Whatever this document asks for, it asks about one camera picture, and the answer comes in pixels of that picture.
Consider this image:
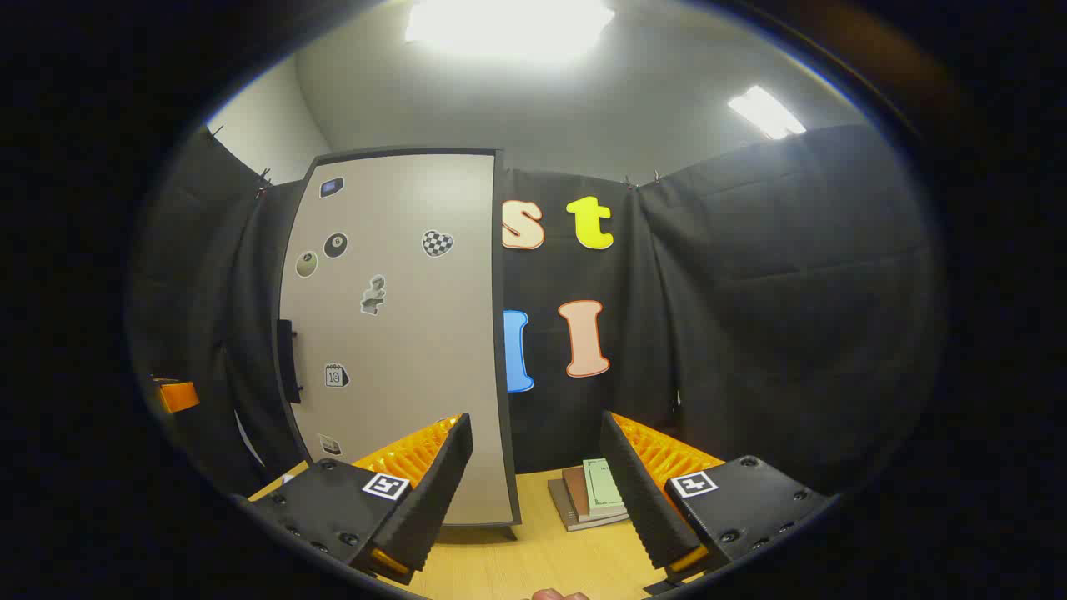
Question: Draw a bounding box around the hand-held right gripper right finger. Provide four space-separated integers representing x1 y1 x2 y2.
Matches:
599 410 834 584

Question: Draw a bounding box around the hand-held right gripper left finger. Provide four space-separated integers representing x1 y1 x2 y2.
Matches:
236 412 474 584

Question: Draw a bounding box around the black door handle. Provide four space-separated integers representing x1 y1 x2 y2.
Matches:
277 319 303 404

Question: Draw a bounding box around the beige cabinet door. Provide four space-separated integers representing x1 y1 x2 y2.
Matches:
275 148 522 528

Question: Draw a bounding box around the brown book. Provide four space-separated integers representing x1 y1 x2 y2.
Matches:
562 465 628 524

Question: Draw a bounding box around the black backdrop cloth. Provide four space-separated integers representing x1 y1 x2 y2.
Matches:
133 125 947 501

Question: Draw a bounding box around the narrow ceiling light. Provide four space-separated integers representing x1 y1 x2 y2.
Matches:
728 85 807 140

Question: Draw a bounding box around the large ceiling light panel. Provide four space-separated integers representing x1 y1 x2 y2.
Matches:
404 0 616 63

